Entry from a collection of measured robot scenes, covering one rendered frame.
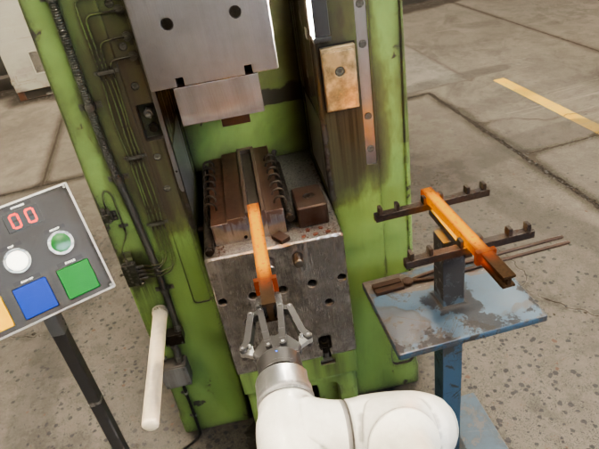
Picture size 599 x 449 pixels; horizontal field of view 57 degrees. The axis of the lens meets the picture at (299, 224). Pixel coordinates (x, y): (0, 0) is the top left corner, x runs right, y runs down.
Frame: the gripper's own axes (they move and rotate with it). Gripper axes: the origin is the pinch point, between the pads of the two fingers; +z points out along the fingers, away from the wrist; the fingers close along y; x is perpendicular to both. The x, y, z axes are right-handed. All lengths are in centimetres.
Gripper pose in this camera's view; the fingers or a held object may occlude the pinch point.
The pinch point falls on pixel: (268, 297)
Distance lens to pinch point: 107.2
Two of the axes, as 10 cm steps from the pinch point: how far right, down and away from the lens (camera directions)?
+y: 9.8, -2.0, 0.6
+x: -1.4, -8.2, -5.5
